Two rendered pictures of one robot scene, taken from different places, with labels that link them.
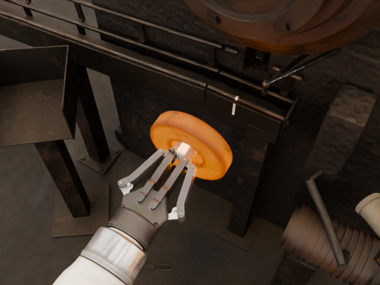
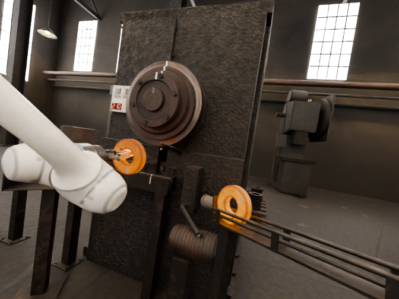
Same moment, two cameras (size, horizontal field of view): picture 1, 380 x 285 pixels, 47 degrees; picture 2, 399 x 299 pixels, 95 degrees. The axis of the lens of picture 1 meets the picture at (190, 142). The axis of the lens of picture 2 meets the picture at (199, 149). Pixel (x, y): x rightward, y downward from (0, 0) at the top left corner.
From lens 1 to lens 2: 0.70 m
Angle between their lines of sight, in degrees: 55
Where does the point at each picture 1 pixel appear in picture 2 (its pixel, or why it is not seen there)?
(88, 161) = (59, 264)
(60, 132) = not seen: hidden behind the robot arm
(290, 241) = (173, 236)
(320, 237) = (187, 230)
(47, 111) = not seen: hidden behind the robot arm
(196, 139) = (132, 142)
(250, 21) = (157, 119)
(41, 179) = (18, 274)
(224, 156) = (142, 151)
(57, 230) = not seen: outside the picture
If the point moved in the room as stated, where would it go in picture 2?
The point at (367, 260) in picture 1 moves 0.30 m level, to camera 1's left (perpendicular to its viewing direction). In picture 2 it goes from (211, 237) to (139, 235)
